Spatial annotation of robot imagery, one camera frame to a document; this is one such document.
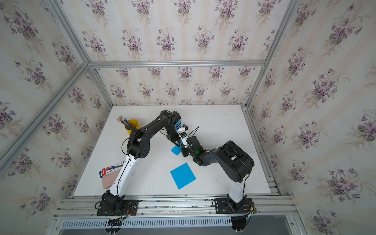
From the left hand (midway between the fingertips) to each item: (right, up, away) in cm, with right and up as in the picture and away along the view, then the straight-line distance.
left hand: (179, 145), depth 97 cm
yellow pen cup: (-31, +14, +1) cm, 35 cm away
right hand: (+2, +1, -2) cm, 3 cm away
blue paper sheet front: (+3, -16, -13) cm, 20 cm away
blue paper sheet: (-2, -3, -3) cm, 4 cm away
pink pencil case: (-40, -17, -15) cm, 46 cm away
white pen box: (-43, -12, -13) cm, 47 cm away
